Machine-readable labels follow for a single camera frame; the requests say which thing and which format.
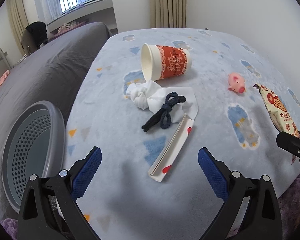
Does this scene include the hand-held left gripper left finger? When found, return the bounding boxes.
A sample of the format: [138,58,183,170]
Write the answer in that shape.
[17,146,102,240]

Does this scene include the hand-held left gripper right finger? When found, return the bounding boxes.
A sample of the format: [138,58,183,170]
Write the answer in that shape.
[198,147,283,240]

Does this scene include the beige red snack packet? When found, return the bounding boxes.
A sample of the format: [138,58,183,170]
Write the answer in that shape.
[252,83,300,165]

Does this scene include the white red-dotted paper sleeve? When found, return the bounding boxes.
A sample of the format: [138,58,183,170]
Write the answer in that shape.
[147,113,195,183]

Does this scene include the grey perforated plastic basket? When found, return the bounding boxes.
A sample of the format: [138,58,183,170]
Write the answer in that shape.
[1,101,66,214]

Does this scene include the dark blue hair tie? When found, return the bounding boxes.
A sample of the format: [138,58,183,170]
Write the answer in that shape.
[142,92,187,132]

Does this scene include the pink pig toy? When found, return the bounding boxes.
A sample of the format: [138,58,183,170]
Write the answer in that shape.
[227,73,246,94]

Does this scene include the white knotted cloth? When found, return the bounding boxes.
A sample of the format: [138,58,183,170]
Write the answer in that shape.
[126,80,199,123]

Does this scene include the red and white paper cup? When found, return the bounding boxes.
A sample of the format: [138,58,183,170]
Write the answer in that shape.
[141,43,192,81]

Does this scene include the purple fuzzy rug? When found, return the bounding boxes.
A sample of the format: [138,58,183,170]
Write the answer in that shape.
[1,172,300,240]

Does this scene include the grey bed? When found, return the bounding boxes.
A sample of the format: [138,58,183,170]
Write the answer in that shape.
[0,22,113,228]

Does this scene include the pink plastic basin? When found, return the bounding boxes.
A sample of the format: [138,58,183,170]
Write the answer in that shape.
[48,22,89,40]

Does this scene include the beige chair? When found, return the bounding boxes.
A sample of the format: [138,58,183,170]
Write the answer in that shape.
[21,27,34,55]

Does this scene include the pile of light clothes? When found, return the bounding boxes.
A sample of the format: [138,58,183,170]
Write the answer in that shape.
[57,22,87,33]

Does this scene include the black jacket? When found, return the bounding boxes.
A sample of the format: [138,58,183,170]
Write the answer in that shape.
[26,22,48,49]

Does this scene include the white window ledge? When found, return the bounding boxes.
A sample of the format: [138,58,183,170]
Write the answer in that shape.
[47,0,119,34]

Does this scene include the beige curtain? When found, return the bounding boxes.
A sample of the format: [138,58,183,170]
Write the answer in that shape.
[6,0,30,55]
[150,0,188,28]

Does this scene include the white sheer curtain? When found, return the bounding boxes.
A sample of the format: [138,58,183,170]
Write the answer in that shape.
[31,0,63,24]

